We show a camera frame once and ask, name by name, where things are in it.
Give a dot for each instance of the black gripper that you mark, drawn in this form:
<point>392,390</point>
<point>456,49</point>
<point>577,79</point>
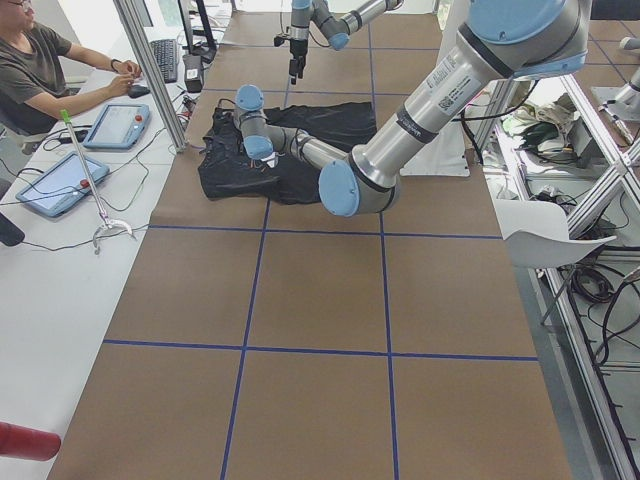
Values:
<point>298,50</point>

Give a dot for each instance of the black graphic t-shirt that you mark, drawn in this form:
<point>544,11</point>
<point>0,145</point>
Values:
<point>227,171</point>

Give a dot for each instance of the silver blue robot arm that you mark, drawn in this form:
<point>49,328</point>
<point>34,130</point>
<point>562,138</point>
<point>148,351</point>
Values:
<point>337,31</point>
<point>524,40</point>

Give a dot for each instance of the person's right hand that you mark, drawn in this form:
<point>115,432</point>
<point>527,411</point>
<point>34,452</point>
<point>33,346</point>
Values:
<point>129,68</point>

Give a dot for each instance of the person's left hand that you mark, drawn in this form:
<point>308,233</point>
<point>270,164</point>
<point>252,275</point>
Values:
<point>120,86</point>

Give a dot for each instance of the black monitor stand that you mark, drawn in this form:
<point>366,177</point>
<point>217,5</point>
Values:
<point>197,30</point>

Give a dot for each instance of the black keyboard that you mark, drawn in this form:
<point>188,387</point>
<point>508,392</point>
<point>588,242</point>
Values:
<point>165,53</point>

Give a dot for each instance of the black computer mouse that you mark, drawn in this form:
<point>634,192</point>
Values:
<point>137,91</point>

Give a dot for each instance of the far teach pendant tablet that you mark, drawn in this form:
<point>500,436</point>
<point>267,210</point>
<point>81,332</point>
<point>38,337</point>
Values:
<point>117,127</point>

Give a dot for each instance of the teach pendant tablet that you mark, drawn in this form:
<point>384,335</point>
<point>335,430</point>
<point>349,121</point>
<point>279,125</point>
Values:
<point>58,189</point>
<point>117,127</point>

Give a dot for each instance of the reacher grabber stick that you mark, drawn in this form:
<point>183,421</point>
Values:
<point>107,223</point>

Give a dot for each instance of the seated person in grey shirt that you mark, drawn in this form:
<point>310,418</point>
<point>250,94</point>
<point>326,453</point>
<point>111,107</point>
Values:
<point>33,85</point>

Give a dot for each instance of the near teach pendant tablet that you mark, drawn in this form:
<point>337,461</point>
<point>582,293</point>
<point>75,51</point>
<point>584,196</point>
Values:
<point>58,189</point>

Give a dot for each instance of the white plastic chair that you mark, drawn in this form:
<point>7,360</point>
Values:
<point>536,234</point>

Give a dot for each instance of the red cylinder bottle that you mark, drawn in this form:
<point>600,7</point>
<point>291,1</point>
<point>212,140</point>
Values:
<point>29,444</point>

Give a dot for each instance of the aluminium frame post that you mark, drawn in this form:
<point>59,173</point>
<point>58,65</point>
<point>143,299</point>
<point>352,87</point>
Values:
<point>134,29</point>

